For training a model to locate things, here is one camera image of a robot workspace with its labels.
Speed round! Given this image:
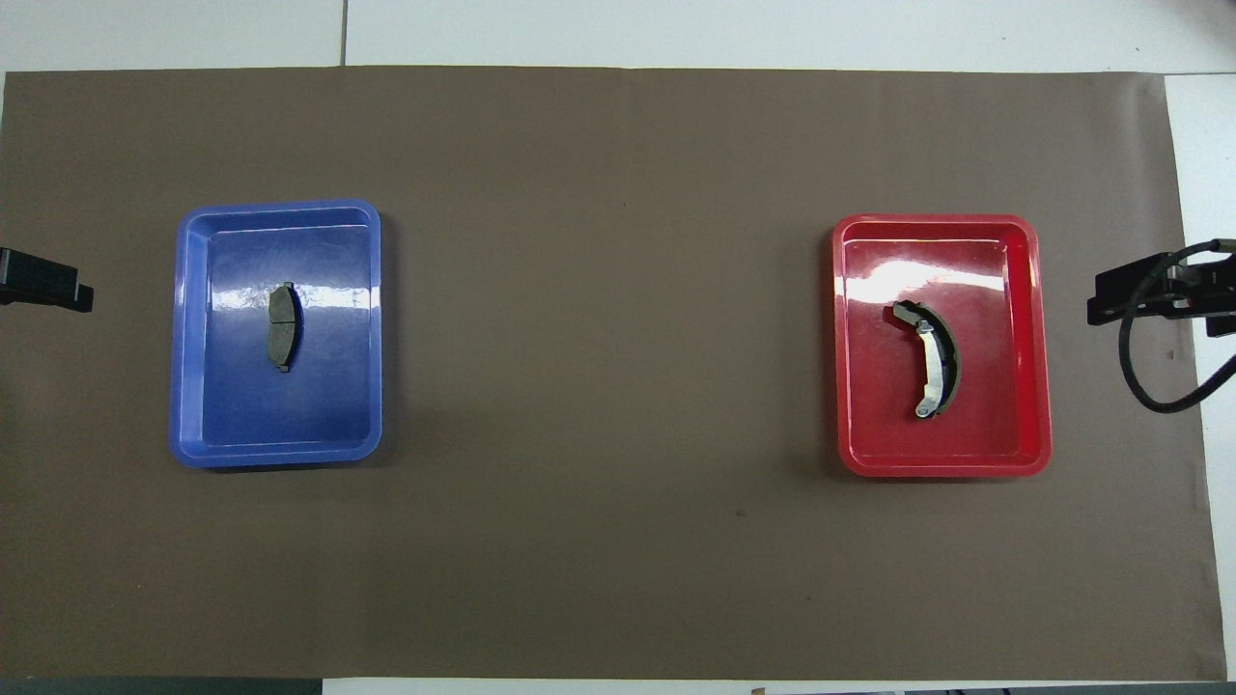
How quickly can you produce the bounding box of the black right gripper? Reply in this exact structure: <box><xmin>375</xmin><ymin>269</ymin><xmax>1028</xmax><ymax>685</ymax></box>
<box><xmin>1086</xmin><ymin>249</ymin><xmax>1236</xmax><ymax>339</ymax></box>

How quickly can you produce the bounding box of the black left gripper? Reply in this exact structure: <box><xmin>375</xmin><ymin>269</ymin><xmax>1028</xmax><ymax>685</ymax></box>
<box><xmin>0</xmin><ymin>247</ymin><xmax>96</xmax><ymax>314</ymax></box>

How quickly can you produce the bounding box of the dark brake pad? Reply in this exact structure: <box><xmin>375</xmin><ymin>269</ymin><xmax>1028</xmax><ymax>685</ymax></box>
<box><xmin>267</xmin><ymin>282</ymin><xmax>302</xmax><ymax>374</ymax></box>

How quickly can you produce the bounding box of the red plastic tray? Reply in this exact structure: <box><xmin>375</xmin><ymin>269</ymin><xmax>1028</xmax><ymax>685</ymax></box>
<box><xmin>832</xmin><ymin>213</ymin><xmax>1053</xmax><ymax>479</ymax></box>

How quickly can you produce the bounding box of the blue plastic tray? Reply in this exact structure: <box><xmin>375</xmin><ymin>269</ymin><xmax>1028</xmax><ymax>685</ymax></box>
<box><xmin>170</xmin><ymin>199</ymin><xmax>384</xmax><ymax>470</ymax></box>

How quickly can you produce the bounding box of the brown table mat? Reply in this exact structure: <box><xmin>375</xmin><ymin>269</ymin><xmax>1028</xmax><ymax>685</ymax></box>
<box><xmin>0</xmin><ymin>66</ymin><xmax>1227</xmax><ymax>681</ymax></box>

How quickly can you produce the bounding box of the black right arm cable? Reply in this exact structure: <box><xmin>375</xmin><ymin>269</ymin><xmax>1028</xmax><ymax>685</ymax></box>
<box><xmin>1118</xmin><ymin>237</ymin><xmax>1236</xmax><ymax>415</ymax></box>

